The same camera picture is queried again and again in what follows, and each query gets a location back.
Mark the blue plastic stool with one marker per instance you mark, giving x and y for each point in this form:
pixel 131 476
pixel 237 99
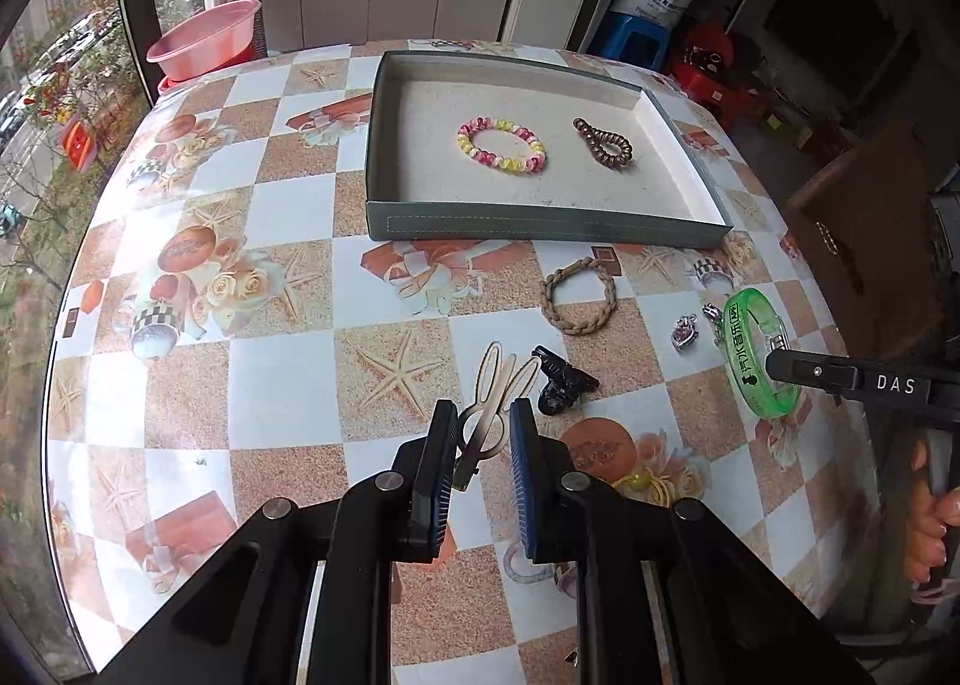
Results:
pixel 626 28

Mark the brown cardboard box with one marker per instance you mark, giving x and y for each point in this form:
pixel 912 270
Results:
pixel 862 227

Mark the green translucent bangle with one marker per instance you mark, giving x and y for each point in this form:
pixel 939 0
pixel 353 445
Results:
pixel 750 347

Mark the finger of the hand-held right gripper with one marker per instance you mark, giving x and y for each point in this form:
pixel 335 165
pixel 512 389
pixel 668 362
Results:
pixel 810 373

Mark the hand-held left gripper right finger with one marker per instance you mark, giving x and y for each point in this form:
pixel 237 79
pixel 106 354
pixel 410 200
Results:
pixel 525 482

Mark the person's right hand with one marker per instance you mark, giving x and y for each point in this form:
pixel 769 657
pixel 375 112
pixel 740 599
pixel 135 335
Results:
pixel 926 542

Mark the pink plastic basin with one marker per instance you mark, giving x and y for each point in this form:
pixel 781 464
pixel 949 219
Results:
pixel 202 36

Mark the black claw hair clip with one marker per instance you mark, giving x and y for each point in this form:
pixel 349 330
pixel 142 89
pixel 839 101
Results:
pixel 559 381

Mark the red plastic bucket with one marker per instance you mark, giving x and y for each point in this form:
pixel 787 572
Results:
pixel 169 85

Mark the silver pink heart charm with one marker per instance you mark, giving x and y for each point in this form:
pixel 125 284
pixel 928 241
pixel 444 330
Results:
pixel 684 334

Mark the red plastic stool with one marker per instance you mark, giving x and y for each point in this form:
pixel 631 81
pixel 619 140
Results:
pixel 705 81

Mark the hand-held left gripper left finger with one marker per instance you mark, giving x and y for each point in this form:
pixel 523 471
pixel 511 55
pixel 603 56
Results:
pixel 433 482

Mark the grey-green shallow tray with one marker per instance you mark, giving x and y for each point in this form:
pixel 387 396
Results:
pixel 427 152

